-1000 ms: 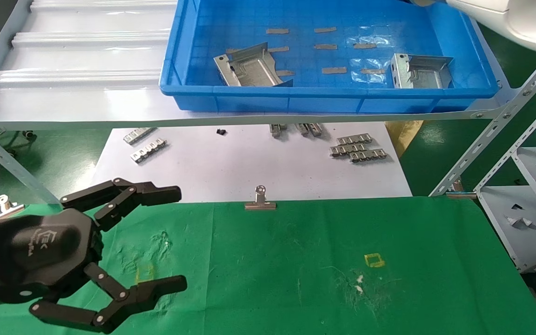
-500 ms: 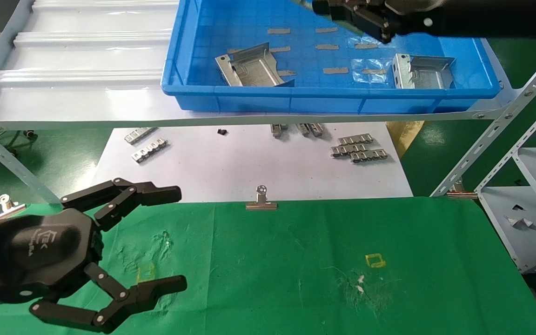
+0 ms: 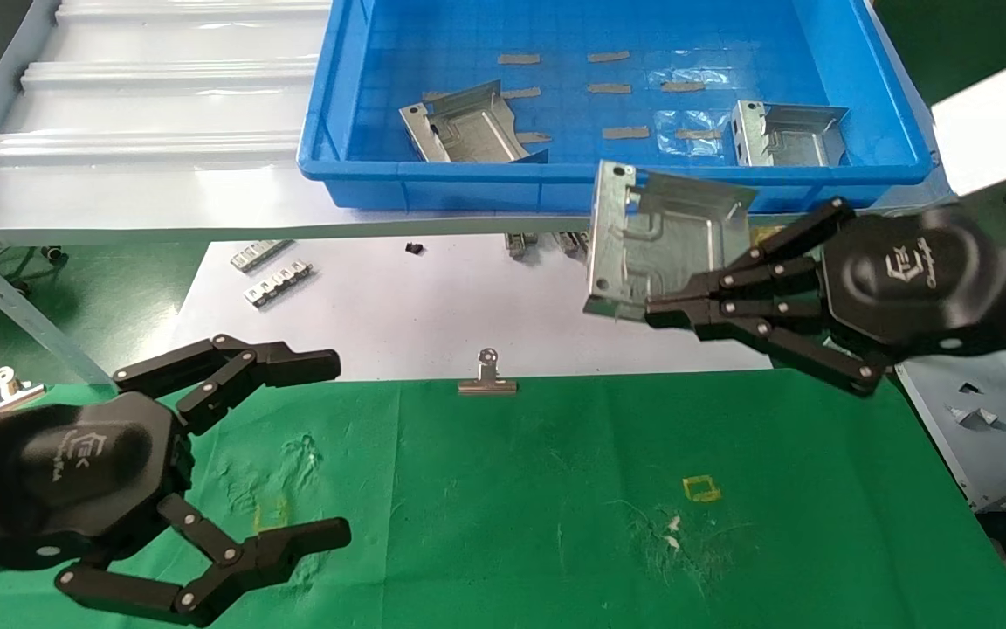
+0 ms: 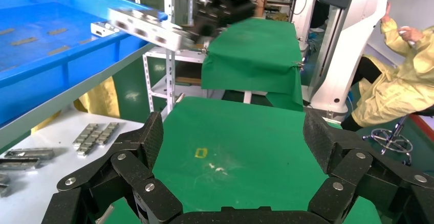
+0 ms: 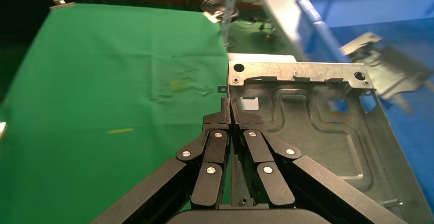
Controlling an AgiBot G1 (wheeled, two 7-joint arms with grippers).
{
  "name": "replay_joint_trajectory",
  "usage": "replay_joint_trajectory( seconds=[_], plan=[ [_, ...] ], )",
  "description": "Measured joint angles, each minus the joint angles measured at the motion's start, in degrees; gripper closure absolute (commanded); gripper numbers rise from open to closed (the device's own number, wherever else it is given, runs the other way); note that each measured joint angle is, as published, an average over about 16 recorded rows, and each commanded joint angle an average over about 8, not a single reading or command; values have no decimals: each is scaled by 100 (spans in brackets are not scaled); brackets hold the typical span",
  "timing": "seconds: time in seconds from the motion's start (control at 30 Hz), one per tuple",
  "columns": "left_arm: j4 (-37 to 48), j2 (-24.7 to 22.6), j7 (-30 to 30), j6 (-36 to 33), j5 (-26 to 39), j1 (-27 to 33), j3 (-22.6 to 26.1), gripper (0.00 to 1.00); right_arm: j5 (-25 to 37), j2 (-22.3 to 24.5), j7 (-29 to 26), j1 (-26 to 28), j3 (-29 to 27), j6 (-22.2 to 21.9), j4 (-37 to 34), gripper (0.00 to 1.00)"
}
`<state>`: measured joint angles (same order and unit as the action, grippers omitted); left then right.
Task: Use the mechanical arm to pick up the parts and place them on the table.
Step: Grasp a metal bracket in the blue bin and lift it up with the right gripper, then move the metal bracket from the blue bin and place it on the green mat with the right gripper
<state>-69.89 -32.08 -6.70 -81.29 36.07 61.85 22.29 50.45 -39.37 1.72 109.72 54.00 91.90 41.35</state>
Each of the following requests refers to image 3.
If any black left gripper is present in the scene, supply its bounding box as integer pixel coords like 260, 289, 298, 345
0, 334, 353, 628

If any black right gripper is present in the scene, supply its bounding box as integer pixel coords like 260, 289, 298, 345
645, 194, 1006, 399

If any bent sheet metal bracket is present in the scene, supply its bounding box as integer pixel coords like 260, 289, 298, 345
399, 79, 549, 165
583, 160, 759, 322
732, 100, 850, 168

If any clear plastic film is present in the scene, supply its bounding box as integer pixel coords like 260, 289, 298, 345
654, 108, 725, 158

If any silver binder clip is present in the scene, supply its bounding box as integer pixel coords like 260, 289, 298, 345
458, 348, 520, 396
0, 367, 48, 418

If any green cloth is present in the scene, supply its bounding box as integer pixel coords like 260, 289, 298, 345
0, 371, 1006, 629

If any light grey metal platform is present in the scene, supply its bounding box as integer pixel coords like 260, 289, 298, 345
894, 345, 1006, 514

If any black stool with casters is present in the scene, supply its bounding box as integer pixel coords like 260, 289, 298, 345
0, 245, 67, 294

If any white ribbed shelf panel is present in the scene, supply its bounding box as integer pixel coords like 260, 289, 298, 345
0, 0, 351, 230

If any blue plastic bin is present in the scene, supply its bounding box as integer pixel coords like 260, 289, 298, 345
297, 0, 936, 215

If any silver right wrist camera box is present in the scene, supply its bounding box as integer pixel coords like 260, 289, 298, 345
931, 70, 1006, 197

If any grey metal shelf frame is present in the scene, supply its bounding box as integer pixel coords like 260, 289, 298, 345
0, 0, 1006, 385

